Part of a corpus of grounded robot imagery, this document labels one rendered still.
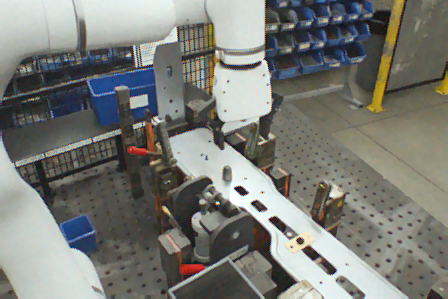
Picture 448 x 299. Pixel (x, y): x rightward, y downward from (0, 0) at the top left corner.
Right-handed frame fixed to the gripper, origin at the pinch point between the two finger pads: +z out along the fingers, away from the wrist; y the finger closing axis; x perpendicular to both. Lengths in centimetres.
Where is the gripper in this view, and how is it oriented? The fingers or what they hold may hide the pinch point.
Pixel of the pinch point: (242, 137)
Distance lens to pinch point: 76.9
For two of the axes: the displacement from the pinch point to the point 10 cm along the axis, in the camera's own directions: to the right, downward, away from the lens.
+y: 9.3, -1.9, 3.0
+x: -3.6, -4.2, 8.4
